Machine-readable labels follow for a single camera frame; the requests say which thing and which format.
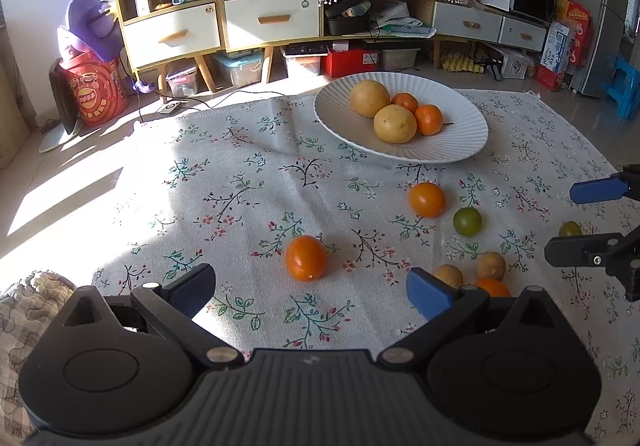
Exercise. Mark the orange fruit near kiwis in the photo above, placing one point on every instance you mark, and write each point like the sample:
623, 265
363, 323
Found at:
493, 287

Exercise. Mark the yellow egg tray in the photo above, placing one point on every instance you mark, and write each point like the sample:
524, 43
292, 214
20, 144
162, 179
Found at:
456, 62

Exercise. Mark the low wooden tv cabinet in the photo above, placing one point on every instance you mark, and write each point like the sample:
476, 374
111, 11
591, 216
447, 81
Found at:
249, 24

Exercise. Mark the yellow round fruit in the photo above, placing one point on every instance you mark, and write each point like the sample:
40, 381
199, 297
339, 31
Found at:
395, 124
368, 97

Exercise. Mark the small orange tangerine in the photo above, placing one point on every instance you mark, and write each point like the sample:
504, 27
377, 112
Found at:
407, 101

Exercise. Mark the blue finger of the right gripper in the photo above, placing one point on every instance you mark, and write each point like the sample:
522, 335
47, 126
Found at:
588, 251
600, 190

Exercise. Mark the blue plastic stool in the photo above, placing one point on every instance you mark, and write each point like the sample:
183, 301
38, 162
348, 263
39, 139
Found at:
622, 85

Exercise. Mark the floral white tablecloth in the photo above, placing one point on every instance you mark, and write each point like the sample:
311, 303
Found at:
233, 187

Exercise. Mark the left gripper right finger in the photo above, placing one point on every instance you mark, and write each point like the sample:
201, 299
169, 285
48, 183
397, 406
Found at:
449, 314

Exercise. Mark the brown kiwi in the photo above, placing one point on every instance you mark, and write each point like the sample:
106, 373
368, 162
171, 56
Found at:
491, 265
450, 275

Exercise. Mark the red snack bucket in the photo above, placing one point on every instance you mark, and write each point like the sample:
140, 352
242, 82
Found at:
97, 87

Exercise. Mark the clear storage bin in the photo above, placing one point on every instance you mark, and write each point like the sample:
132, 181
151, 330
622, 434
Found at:
240, 69

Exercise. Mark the red box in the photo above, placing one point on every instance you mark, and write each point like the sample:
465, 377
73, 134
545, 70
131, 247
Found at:
353, 61

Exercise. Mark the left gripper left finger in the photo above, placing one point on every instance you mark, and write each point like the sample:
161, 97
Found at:
169, 311

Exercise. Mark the purple plush toy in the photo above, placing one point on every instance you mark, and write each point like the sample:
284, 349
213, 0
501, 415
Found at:
90, 25

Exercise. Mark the small green fruit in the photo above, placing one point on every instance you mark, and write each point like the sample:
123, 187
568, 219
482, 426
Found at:
570, 229

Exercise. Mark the green lime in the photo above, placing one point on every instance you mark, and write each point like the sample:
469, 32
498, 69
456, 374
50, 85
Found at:
468, 221

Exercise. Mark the orange tomato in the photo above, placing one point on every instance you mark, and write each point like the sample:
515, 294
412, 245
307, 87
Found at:
427, 200
306, 258

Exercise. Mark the orange tangerine with stem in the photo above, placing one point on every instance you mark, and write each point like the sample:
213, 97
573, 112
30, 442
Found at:
429, 120

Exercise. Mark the white ribbed plate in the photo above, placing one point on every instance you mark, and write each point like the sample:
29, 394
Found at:
465, 134

